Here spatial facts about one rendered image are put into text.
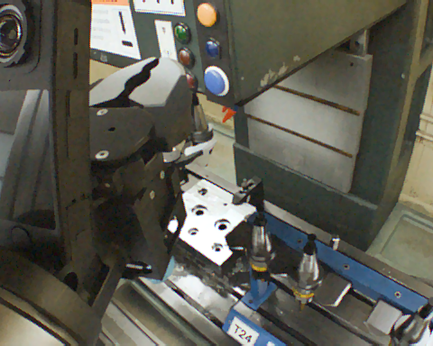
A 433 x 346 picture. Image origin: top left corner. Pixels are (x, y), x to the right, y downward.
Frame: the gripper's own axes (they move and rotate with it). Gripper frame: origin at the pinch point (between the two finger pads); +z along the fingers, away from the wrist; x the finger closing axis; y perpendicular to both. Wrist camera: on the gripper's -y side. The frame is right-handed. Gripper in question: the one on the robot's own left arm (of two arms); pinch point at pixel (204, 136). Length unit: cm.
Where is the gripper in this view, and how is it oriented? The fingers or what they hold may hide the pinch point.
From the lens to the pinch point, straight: 88.8
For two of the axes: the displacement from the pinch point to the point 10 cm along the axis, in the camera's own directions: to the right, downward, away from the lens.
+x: 6.2, 4.4, -6.5
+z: 7.7, -4.7, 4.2
